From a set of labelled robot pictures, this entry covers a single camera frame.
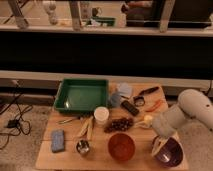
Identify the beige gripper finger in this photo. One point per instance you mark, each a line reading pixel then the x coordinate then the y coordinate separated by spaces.
pixel 145 124
pixel 162 145

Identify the blue sponge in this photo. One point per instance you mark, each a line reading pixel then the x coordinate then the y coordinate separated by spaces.
pixel 57 141

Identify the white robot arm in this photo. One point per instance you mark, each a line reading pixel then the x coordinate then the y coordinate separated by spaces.
pixel 191 104

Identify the green plastic tray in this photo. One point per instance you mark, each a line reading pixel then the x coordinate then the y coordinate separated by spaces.
pixel 81 96

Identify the yellow round fruit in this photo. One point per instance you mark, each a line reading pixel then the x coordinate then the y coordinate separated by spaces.
pixel 148 118

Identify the purple plastic bowl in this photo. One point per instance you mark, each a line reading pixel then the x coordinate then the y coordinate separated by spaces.
pixel 171 154

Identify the orange carrot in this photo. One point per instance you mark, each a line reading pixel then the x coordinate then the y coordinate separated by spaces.
pixel 155 106

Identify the bunch of dark grapes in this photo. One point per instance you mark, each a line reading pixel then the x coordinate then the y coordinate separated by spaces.
pixel 122 124

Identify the black remote control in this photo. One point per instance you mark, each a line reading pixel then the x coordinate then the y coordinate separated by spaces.
pixel 130 108

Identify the wooden table board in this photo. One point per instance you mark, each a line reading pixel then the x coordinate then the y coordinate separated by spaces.
pixel 98 158

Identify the orange plastic bowl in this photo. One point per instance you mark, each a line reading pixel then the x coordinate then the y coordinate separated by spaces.
pixel 121 147

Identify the small blue cup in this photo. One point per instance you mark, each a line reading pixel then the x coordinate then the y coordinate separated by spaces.
pixel 115 99

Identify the white plastic cup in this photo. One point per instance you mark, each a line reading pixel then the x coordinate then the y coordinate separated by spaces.
pixel 101 115

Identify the yellow banana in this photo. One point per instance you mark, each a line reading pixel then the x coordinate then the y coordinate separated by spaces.
pixel 87 129

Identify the small metal cup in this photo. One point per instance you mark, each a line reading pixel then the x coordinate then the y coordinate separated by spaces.
pixel 83 147

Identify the green handled utensil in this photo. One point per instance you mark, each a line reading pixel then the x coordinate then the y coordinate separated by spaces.
pixel 69 120

